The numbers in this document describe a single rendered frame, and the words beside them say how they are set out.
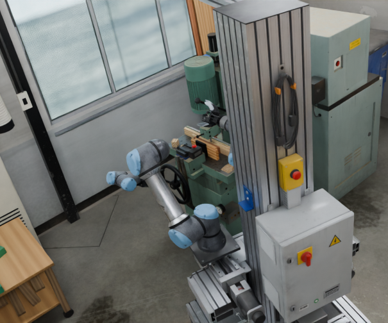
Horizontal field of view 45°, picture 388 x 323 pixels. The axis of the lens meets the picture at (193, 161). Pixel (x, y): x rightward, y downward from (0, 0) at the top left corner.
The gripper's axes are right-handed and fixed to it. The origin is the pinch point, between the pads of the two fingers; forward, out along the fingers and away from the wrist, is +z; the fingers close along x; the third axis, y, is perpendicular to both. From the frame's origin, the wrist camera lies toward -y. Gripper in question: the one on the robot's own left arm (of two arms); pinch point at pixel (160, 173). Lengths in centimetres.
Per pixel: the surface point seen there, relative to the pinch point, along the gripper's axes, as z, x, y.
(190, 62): 3, 7, -70
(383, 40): 206, 5, -118
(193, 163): 14.9, 12.3, -10.0
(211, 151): 26.6, 14.3, -18.5
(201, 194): 34.7, 3.2, 13.5
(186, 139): 32.1, -18.6, -19.1
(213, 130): 29.4, 8.8, -31.0
